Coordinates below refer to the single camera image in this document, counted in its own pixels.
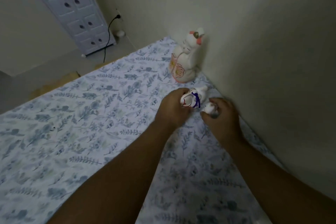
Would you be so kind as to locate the small white figurine blue marking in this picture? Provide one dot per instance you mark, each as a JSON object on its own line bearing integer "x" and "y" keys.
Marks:
{"x": 200, "y": 99}

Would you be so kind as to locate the floral bed sheet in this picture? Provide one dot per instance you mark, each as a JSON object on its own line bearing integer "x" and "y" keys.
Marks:
{"x": 105, "y": 137}

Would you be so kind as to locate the person's left forearm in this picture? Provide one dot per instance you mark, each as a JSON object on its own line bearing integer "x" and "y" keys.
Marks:
{"x": 118, "y": 181}

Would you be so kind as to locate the person's right hand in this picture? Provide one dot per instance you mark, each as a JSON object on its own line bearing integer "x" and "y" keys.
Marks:
{"x": 223, "y": 124}

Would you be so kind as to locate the white wall socket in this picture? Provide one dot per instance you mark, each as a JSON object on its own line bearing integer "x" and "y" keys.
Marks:
{"x": 118, "y": 15}

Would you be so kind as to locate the white cabinet with round holes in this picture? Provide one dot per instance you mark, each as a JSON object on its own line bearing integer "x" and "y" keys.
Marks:
{"x": 70, "y": 8}

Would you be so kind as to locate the person's left hand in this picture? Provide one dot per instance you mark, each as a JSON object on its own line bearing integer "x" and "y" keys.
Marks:
{"x": 170, "y": 111}

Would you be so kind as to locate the large white cat figurine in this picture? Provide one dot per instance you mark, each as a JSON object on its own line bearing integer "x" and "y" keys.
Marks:
{"x": 185, "y": 59}

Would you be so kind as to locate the person's right thumb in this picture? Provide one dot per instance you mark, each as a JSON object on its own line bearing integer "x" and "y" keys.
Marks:
{"x": 208, "y": 118}

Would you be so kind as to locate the person's left fingers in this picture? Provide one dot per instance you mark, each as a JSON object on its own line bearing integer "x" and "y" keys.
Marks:
{"x": 183, "y": 94}

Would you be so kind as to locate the person's right forearm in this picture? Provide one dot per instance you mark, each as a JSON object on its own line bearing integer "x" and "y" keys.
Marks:
{"x": 278, "y": 187}

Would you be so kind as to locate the small white round object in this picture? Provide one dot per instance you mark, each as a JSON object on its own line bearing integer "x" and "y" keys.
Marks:
{"x": 119, "y": 33}

